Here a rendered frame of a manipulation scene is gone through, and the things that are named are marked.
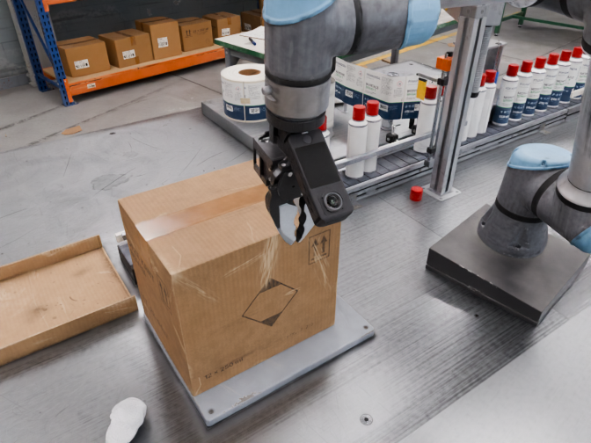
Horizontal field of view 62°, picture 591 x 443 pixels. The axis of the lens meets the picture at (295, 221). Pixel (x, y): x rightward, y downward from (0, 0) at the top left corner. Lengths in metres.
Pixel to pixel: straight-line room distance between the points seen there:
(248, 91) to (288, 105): 1.17
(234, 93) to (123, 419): 1.17
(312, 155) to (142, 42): 4.53
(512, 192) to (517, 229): 0.09
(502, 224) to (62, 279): 0.98
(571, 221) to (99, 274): 0.98
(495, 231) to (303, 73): 0.75
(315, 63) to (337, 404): 0.58
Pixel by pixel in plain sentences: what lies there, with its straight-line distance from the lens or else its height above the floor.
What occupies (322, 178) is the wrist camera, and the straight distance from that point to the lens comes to 0.57.
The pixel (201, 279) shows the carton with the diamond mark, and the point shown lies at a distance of 0.73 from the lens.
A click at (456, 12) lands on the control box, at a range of 1.35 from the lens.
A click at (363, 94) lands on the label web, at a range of 1.74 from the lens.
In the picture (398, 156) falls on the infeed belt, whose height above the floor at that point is 0.88.
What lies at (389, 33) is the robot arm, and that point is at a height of 1.43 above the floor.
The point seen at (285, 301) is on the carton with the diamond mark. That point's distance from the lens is 0.85.
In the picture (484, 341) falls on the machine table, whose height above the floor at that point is 0.83.
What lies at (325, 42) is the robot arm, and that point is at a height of 1.43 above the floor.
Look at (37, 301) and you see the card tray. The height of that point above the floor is 0.83.
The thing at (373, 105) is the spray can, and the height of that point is 1.08.
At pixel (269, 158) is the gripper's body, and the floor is 1.28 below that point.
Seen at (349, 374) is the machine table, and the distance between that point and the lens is 0.93.
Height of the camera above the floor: 1.56
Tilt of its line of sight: 34 degrees down
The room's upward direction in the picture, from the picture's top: straight up
